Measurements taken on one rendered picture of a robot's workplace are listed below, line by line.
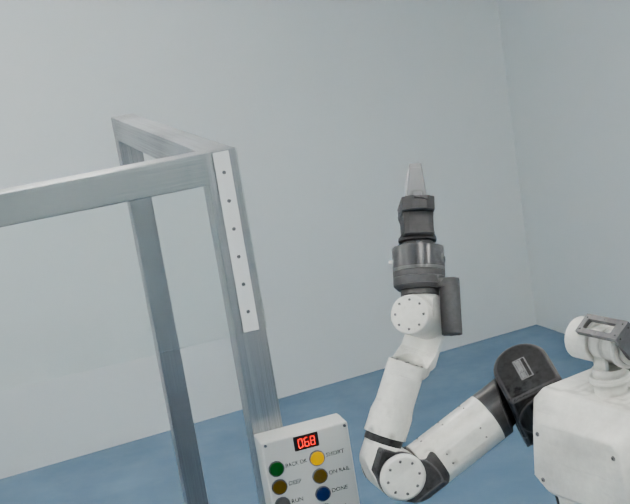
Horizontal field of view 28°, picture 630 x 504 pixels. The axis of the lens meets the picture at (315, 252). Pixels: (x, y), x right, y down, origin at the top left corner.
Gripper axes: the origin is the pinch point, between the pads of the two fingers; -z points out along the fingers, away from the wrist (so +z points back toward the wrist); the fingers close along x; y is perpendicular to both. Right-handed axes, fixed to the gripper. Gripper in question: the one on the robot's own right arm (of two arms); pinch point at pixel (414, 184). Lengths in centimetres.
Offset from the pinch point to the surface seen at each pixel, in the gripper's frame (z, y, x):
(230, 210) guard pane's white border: 0.4, 32.3, -14.2
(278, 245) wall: -65, 29, -389
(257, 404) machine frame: 35, 29, -29
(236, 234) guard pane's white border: 4.5, 31.4, -16.0
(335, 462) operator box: 46, 14, -31
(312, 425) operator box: 39, 19, -30
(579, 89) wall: -128, -114, -354
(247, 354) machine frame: 25.5, 30.3, -25.1
